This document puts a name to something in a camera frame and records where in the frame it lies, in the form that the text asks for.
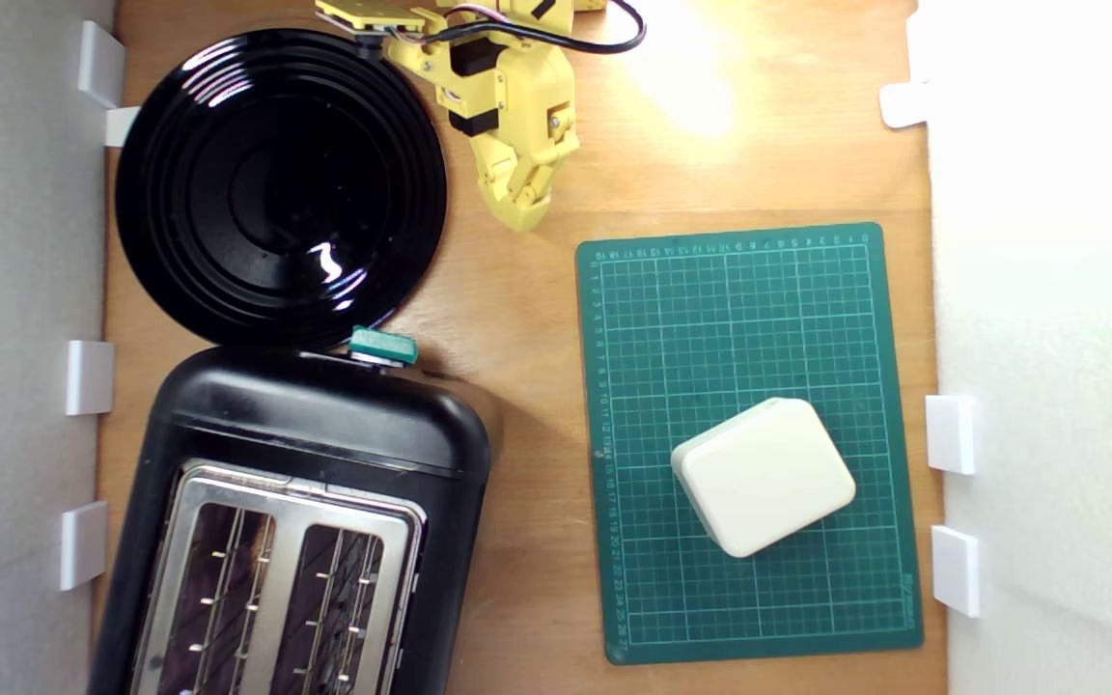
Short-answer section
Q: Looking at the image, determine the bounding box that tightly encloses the black ribbed plate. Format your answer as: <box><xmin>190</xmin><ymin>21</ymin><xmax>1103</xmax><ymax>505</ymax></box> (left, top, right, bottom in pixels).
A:
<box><xmin>115</xmin><ymin>27</ymin><xmax>449</xmax><ymax>350</ymax></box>

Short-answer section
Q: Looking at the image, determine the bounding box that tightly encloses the green cutting mat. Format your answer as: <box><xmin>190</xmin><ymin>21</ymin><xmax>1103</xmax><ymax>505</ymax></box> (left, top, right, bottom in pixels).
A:
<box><xmin>575</xmin><ymin>222</ymin><xmax>926</xmax><ymax>667</ymax></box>

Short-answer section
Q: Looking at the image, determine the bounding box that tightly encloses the white wall clip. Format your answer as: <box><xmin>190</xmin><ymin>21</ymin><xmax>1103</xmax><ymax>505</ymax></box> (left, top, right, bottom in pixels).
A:
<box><xmin>925</xmin><ymin>394</ymin><xmax>980</xmax><ymax>476</ymax></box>
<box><xmin>66</xmin><ymin>340</ymin><xmax>116</xmax><ymax>416</ymax></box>
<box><xmin>931</xmin><ymin>524</ymin><xmax>984</xmax><ymax>619</ymax></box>
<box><xmin>104</xmin><ymin>106</ymin><xmax>142</xmax><ymax>148</ymax></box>
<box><xmin>879</xmin><ymin>80</ymin><xmax>933</xmax><ymax>129</ymax></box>
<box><xmin>78</xmin><ymin>19</ymin><xmax>127</xmax><ymax>109</ymax></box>
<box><xmin>59</xmin><ymin>500</ymin><xmax>109</xmax><ymax>592</ymax></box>

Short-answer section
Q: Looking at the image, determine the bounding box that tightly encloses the white rounded block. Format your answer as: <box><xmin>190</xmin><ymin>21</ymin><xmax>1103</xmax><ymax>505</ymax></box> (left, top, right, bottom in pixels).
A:
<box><xmin>670</xmin><ymin>396</ymin><xmax>858</xmax><ymax>559</ymax></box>

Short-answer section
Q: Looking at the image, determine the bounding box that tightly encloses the black two-slot toaster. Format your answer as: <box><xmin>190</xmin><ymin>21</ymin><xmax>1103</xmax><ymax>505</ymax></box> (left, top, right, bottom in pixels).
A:
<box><xmin>88</xmin><ymin>346</ymin><xmax>494</xmax><ymax>695</ymax></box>

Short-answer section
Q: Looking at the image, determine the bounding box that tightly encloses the green toaster lever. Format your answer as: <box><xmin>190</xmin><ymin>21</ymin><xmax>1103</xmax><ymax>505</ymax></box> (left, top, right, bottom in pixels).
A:
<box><xmin>348</xmin><ymin>326</ymin><xmax>419</xmax><ymax>368</ymax></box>

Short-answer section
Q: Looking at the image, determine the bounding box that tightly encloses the yellow gripper camera mount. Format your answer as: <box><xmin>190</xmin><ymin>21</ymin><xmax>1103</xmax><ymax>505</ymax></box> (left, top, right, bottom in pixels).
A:
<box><xmin>313</xmin><ymin>0</ymin><xmax>429</xmax><ymax>42</ymax></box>

